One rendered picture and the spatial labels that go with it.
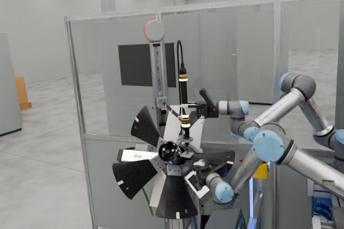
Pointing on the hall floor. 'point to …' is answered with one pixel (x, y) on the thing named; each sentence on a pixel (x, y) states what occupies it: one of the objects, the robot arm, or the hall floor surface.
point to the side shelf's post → (200, 209)
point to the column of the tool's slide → (158, 94)
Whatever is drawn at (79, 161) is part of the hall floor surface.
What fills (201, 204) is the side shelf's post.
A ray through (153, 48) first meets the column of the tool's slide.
